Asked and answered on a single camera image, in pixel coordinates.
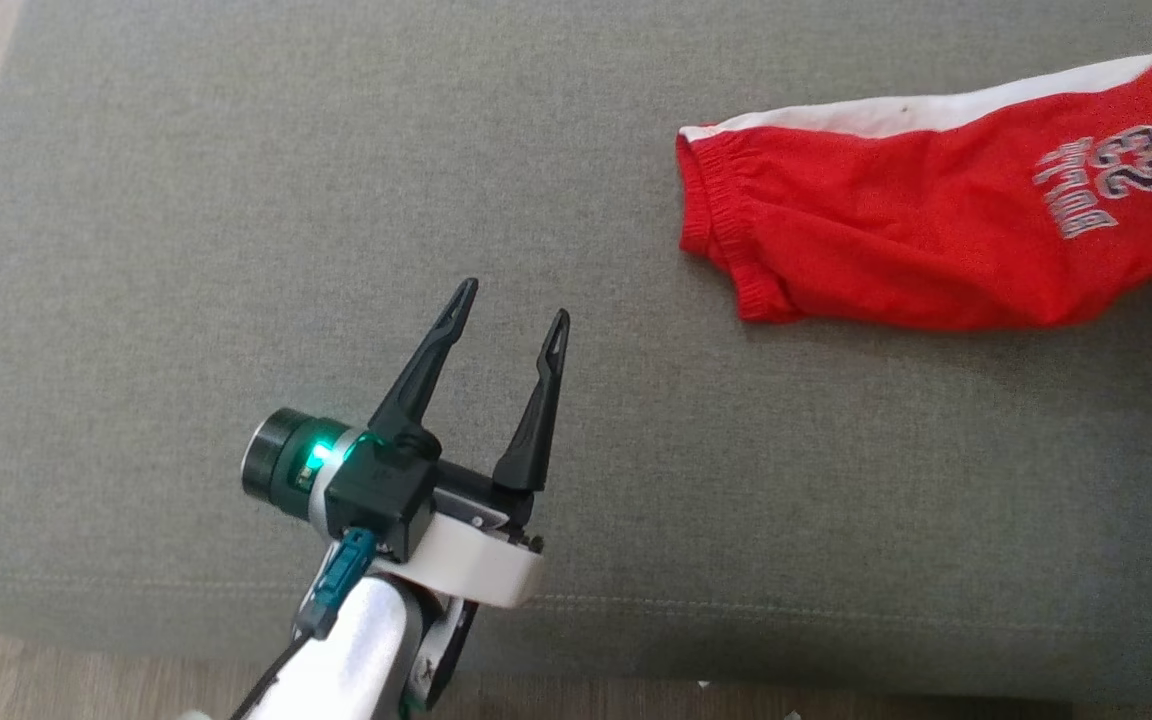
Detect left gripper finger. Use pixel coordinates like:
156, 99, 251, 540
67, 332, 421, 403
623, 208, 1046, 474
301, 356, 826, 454
491, 308, 572, 494
367, 277, 480, 462

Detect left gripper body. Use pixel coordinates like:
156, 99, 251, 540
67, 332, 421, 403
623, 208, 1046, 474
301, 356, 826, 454
240, 406, 546, 610

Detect grey fabric sofa seat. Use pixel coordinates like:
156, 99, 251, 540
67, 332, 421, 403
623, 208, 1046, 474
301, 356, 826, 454
0, 0, 1152, 706

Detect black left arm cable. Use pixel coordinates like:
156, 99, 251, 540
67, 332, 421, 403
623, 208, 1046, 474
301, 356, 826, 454
229, 528, 379, 720

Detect red mesh shorts white stripes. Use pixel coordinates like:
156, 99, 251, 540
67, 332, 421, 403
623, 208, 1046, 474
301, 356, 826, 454
676, 22, 1152, 333

